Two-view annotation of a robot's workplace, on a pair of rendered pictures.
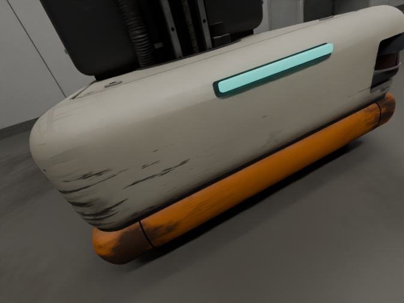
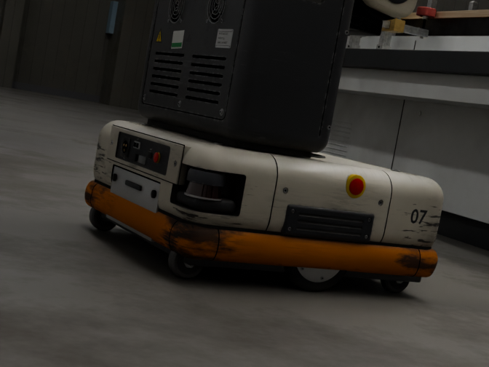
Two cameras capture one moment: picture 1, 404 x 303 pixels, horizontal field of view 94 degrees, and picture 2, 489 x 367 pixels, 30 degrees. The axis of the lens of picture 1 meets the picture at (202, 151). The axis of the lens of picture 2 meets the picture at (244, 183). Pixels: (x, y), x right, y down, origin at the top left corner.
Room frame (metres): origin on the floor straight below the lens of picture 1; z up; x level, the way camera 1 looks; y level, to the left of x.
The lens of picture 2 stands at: (1.13, 2.10, 0.37)
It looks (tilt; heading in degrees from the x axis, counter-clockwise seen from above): 5 degrees down; 256
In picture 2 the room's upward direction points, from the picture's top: 10 degrees clockwise
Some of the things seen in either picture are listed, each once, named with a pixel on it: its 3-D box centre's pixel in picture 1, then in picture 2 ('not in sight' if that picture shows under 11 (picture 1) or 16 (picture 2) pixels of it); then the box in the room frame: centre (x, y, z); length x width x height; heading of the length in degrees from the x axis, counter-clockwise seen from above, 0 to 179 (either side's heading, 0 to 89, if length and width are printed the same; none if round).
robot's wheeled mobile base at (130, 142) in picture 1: (199, 98); (259, 196); (0.57, -0.04, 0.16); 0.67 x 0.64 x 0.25; 16
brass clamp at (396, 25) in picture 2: not in sight; (390, 25); (-0.25, -1.51, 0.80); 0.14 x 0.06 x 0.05; 101
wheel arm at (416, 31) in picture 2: not in sight; (383, 24); (-0.20, -1.48, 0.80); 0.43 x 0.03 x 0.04; 11
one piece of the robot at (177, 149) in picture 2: not in sight; (144, 152); (0.88, 0.08, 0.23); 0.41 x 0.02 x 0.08; 106
